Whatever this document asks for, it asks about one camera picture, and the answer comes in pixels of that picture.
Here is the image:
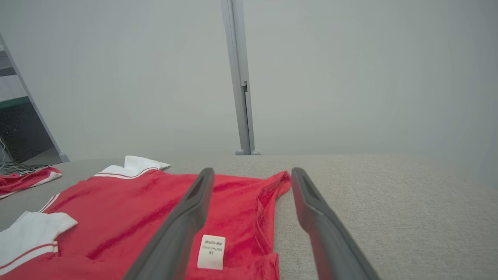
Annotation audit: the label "grey slanted partition frame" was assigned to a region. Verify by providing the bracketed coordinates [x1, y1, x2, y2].
[0, 33, 70, 163]

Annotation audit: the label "red white sports shirt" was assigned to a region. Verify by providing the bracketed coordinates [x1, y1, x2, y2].
[0, 156, 292, 280]

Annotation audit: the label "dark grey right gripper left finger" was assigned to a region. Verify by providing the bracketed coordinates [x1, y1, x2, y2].
[123, 167, 216, 280]

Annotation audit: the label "black cabinet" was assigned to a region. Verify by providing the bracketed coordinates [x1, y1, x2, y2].
[0, 102, 55, 165]

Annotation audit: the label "grey partition post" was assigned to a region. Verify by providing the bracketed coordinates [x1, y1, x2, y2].
[221, 0, 261, 156]

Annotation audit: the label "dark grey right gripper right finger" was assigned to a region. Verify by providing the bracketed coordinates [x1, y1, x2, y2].
[291, 167, 381, 280]

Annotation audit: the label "tangle of white cables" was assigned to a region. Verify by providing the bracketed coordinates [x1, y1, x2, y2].
[0, 136, 51, 175]

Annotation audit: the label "red white-striped shorts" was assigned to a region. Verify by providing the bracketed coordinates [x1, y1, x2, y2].
[0, 167, 63, 200]

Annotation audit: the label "grey metal shelf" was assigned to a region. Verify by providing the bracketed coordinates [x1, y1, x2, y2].
[0, 43, 18, 78]

